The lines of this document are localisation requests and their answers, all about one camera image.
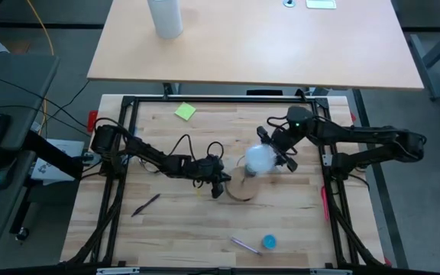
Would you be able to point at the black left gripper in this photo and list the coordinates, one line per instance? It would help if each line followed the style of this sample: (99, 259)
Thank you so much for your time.
(197, 168)

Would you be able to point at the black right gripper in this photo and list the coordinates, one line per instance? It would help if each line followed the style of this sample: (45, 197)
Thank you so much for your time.
(286, 135)

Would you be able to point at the white lightbulb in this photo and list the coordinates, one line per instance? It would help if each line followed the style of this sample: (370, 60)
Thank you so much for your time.
(260, 158)

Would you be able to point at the wooden base table lamp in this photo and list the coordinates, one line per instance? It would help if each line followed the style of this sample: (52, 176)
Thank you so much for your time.
(243, 185)

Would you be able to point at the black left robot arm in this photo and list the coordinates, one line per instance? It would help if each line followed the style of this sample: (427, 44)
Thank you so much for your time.
(128, 147)

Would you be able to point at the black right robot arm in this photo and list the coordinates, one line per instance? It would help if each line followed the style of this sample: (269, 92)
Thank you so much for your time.
(365, 141)

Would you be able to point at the translucent light purple pen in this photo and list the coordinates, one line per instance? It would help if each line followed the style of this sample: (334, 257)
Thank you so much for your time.
(246, 246)

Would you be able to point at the pink pen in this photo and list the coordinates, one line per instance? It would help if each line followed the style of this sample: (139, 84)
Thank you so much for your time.
(324, 202)

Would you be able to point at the blue round lid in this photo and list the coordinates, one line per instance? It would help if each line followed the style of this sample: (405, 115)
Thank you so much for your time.
(269, 241)

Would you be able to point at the dark purple pen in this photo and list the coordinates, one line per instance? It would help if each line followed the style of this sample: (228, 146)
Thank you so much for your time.
(145, 205)

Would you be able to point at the green sticky note pad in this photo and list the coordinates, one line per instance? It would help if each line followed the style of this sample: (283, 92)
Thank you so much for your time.
(185, 111)

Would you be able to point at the light wooden side table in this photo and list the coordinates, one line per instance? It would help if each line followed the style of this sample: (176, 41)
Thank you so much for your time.
(262, 46)

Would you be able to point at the red clamp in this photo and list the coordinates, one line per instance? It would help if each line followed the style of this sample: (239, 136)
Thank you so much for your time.
(92, 121)
(387, 261)

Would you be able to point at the white rectangular device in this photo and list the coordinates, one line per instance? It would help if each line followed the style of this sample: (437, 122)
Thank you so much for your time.
(320, 4)

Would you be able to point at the white paper sheet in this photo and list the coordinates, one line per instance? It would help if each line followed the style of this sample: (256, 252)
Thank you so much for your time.
(61, 147)

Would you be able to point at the black computer mouse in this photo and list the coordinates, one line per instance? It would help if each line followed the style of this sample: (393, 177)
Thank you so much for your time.
(4, 175)

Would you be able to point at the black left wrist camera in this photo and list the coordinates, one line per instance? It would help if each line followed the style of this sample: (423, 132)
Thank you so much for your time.
(214, 159)

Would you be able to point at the black aluminium table frame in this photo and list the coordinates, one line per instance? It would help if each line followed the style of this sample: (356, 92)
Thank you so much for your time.
(220, 99)

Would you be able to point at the silver aluminium bracket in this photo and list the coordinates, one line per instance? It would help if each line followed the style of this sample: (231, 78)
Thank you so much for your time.
(330, 272)
(117, 271)

